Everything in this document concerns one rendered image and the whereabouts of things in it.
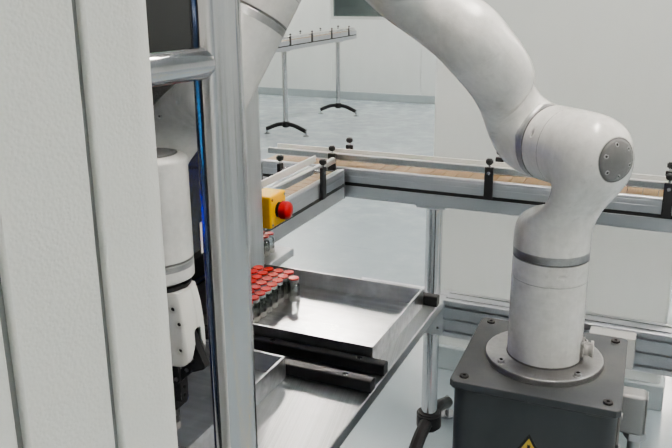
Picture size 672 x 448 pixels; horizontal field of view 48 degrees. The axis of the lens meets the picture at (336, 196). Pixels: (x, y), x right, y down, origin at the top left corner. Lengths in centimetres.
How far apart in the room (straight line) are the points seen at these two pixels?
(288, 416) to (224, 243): 73
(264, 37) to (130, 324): 60
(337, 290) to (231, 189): 113
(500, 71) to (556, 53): 162
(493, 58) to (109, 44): 79
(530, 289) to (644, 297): 163
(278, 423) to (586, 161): 56
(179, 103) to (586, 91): 194
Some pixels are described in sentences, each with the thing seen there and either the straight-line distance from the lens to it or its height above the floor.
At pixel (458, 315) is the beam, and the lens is 233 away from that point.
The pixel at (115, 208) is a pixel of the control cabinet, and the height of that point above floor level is 138.
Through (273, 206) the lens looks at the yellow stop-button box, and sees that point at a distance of 164.
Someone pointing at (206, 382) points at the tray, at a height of 88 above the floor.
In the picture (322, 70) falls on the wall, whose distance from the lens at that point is 1018.
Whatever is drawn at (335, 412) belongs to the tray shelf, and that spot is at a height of 88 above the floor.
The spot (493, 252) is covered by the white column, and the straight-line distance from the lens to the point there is 287.
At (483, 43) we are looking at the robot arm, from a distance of 105.
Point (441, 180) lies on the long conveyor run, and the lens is 219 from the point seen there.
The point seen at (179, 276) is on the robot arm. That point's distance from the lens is 94.
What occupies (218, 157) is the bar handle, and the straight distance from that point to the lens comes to 39.
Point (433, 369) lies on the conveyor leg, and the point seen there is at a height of 30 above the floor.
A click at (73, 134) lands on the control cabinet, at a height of 141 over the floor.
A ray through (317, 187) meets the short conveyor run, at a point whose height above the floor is 92.
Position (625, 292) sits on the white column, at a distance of 285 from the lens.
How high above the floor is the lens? 147
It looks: 16 degrees down
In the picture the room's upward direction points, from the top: straight up
